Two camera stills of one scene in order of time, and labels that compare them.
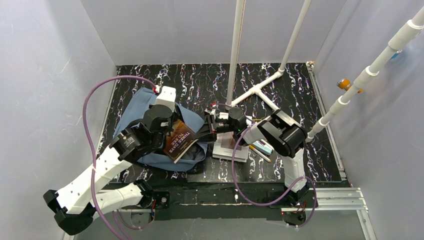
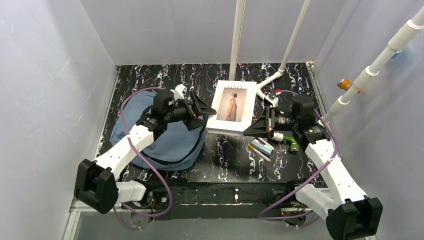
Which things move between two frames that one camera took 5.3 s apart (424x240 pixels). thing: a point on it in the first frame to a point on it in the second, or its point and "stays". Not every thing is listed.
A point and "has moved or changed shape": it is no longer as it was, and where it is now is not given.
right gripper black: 213,121 to 268,121
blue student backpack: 134,113 has moved or changed shape
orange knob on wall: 344,83 stays
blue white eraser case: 264,146 stays
